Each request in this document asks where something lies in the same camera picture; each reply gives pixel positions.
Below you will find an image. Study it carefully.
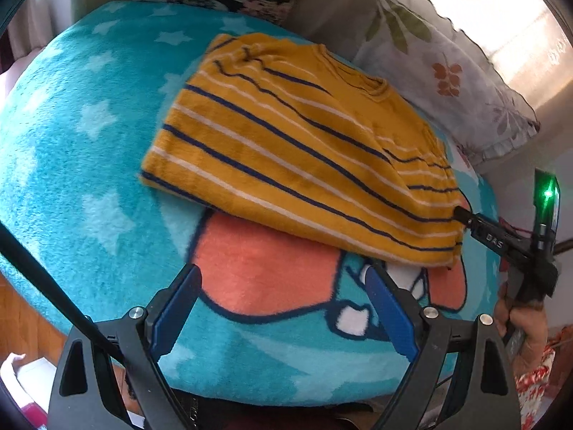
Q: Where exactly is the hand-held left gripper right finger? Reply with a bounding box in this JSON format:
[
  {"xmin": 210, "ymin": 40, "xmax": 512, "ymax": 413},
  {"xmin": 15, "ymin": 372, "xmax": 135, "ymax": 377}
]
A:
[{"xmin": 363, "ymin": 261, "xmax": 522, "ymax": 430}]

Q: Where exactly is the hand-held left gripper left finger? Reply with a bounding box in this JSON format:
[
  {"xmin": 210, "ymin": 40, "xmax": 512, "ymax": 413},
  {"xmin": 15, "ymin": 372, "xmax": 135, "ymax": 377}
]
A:
[{"xmin": 47, "ymin": 263, "xmax": 203, "ymax": 430}]

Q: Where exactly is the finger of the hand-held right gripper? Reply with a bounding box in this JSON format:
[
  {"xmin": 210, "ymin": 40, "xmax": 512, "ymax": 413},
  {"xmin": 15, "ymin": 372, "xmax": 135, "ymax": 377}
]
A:
[{"xmin": 453, "ymin": 205, "xmax": 482, "ymax": 234}]

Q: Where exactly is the yellow striped sweater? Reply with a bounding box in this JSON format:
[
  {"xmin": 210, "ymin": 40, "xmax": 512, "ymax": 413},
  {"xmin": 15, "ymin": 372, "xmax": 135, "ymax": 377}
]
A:
[{"xmin": 138, "ymin": 31, "xmax": 468, "ymax": 272}]

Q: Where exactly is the person's right hand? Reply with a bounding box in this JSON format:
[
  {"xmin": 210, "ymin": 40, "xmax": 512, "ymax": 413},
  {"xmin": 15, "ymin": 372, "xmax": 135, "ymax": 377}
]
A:
[{"xmin": 492, "ymin": 298, "xmax": 549, "ymax": 367}]

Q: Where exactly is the red floral garment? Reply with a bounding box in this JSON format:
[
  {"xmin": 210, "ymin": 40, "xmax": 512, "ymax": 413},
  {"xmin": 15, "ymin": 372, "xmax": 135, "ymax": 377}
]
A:
[{"xmin": 514, "ymin": 345, "xmax": 565, "ymax": 430}]

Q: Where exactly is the white leaf print pillow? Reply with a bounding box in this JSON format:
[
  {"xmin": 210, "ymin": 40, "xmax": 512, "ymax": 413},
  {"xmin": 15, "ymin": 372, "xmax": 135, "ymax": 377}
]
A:
[{"xmin": 353, "ymin": 0, "xmax": 540, "ymax": 166}]

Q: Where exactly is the white box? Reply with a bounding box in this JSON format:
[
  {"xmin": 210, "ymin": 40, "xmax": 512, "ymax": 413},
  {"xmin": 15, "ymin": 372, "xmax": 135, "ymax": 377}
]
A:
[{"xmin": 0, "ymin": 352, "xmax": 59, "ymax": 430}]

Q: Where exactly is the teal star print blanket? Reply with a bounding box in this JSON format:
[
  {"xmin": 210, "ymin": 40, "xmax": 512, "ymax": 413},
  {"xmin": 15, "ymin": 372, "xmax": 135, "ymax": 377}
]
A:
[{"xmin": 0, "ymin": 0, "xmax": 500, "ymax": 408}]

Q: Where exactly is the white curtain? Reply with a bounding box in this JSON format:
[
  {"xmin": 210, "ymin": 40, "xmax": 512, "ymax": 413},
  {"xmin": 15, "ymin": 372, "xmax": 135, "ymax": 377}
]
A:
[{"xmin": 18, "ymin": 0, "xmax": 86, "ymax": 54}]

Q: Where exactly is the black cable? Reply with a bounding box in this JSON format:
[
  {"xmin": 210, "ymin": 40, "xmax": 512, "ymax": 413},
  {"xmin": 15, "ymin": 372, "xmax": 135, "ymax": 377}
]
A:
[{"xmin": 0, "ymin": 221, "xmax": 130, "ymax": 368}]

